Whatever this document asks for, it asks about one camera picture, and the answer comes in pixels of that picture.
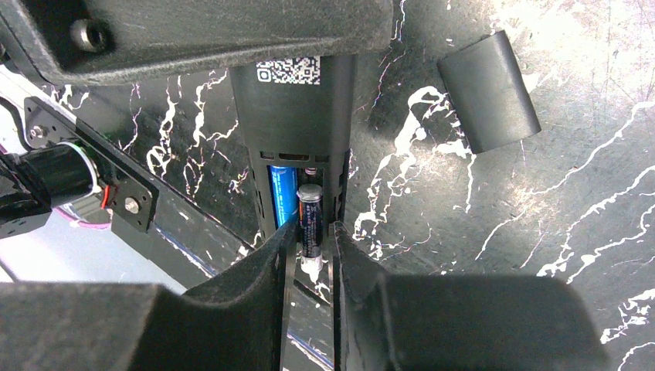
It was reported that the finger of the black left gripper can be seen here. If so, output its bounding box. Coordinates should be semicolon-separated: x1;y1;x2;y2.
1;1;394;86

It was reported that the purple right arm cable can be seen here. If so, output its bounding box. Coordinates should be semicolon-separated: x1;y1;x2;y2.
51;204;114;231

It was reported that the black battery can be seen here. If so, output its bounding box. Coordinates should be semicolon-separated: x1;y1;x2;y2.
297;183;323;281

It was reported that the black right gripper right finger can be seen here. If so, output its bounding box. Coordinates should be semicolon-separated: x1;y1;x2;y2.
331;222;610;370

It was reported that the blue battery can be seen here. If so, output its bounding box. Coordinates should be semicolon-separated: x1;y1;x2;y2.
269;165;298;227

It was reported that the black remote battery cover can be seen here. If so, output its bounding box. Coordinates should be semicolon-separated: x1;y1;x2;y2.
437;31;541;155

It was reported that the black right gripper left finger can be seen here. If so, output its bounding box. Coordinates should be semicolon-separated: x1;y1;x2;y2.
1;221;298;370

